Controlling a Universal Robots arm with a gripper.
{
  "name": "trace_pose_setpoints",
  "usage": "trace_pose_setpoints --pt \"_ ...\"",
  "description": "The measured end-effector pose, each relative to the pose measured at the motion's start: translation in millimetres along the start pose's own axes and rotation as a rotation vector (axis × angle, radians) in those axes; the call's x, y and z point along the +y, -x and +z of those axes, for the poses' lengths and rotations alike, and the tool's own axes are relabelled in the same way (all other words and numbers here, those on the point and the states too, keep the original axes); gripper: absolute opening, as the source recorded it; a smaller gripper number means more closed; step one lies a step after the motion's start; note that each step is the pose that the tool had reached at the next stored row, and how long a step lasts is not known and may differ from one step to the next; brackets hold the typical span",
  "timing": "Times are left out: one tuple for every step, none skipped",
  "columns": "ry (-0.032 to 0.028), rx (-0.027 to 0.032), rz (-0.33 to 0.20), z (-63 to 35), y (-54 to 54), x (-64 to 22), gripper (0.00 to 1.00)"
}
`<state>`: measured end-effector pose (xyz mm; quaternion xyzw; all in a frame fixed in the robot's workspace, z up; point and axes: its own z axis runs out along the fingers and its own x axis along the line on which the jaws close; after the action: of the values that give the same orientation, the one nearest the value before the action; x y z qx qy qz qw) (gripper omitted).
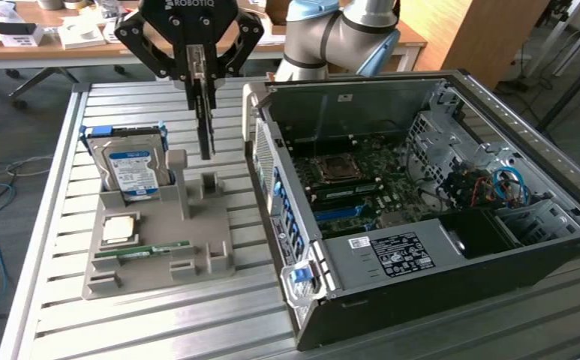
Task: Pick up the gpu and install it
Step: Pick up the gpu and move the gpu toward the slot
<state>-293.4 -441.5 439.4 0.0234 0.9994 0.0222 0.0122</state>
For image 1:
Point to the white paper stack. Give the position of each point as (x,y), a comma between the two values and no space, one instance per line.
(274,39)

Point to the green RAM stick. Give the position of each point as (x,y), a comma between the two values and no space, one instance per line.
(139,252)
(345,190)

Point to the small blue expansion slot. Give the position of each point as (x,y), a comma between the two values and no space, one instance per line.
(369,225)

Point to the grey plastic parts rack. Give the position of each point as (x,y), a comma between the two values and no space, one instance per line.
(189,232)

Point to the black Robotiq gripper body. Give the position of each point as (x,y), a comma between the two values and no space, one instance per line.
(189,18)

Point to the metal disk bay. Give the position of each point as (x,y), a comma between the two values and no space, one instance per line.
(540,221)

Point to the black metal pole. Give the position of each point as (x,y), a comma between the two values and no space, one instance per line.
(575,84)

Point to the grey power supply with label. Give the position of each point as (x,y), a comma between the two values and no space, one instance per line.
(349,262)

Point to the silver CPU chip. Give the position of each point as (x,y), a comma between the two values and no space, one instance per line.
(118,228)

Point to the hard disk in blue caddy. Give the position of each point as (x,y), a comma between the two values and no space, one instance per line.
(129,168)

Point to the green motherboard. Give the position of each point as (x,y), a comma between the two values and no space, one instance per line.
(400,195)

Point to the black graphics card metal bracket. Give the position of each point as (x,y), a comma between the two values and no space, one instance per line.
(206,131)

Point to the white power adapter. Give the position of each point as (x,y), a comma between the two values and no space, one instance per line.
(521,58)

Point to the grey cup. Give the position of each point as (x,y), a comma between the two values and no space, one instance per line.
(48,4)

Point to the beige tape roll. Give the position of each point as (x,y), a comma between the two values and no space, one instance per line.
(75,3)

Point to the open black PC case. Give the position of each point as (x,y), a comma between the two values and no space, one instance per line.
(445,296)

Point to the grey desk foot with castors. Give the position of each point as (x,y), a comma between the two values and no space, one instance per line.
(44,80)

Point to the wooden desk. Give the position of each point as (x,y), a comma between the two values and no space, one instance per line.
(414,39)
(48,52)

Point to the white box with tape roll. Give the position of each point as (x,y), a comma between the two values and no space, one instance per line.
(82,37)

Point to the long blue expansion slot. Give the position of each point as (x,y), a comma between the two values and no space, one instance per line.
(340,213)

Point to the small white labelled box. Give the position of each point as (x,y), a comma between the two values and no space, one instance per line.
(108,37)

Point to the blue case latch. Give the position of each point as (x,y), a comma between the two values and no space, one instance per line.
(301,275)

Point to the small clear parts bag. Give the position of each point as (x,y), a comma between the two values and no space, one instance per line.
(106,7)

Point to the white box with black insert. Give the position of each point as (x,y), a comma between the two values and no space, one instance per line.
(19,37)

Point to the perforated metal drive cage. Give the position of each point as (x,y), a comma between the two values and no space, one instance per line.
(440,153)

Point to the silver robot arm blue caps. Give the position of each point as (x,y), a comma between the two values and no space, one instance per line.
(309,33)

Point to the CPU socket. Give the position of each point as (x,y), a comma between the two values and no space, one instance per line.
(337,168)

